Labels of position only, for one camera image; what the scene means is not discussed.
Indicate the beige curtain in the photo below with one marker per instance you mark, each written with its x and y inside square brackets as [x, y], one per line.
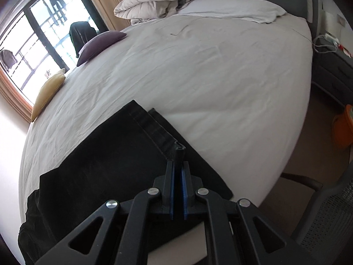
[102, 0]
[13, 96]

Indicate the black balcony door frame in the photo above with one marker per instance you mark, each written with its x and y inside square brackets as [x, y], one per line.
[45, 38]

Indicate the orange stool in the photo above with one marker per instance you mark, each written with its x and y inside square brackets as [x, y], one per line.
[344, 128]

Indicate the white pillow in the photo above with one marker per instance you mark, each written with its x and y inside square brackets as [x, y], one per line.
[234, 8]

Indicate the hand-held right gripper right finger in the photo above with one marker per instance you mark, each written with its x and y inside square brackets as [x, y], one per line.
[184, 190]

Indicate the folded grey duvet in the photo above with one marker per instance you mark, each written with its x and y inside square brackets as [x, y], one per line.
[149, 2]

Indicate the grey mesh office chair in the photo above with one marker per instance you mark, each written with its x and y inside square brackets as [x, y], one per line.
[331, 218]

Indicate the purple cushion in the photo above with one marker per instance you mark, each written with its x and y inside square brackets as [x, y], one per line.
[99, 44]

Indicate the black pants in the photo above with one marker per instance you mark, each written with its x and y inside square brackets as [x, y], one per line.
[96, 157]

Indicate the white wall socket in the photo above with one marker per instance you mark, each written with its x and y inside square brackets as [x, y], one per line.
[342, 21]

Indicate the yellow cushion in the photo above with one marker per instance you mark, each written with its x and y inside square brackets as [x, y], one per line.
[48, 92]

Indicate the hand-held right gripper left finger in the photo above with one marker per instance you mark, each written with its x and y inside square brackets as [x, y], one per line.
[172, 190]

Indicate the bed with white sheet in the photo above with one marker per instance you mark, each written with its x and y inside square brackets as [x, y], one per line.
[206, 88]

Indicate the dark nightstand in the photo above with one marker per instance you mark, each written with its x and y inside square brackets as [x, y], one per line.
[331, 71]

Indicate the dark jacket on chair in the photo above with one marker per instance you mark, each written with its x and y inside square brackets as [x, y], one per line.
[81, 34]

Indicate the hanging grey garment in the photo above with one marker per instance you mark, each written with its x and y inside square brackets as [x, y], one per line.
[8, 58]

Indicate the hanging dark clothes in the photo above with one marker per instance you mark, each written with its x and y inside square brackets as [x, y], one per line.
[56, 5]

